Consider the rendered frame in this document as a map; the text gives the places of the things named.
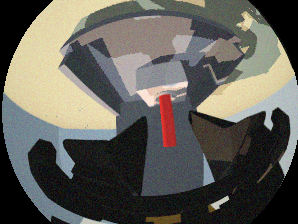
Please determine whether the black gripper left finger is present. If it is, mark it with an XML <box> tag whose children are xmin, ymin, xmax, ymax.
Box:
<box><xmin>63</xmin><ymin>116</ymin><xmax>149</xmax><ymax>196</ymax></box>

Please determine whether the red peg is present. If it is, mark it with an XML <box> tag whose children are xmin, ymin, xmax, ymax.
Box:
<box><xmin>158</xmin><ymin>95</ymin><xmax>176</xmax><ymax>148</ymax></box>

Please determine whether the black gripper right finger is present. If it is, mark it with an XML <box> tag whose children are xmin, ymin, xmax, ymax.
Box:
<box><xmin>189</xmin><ymin>109</ymin><xmax>266</xmax><ymax>181</ymax></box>

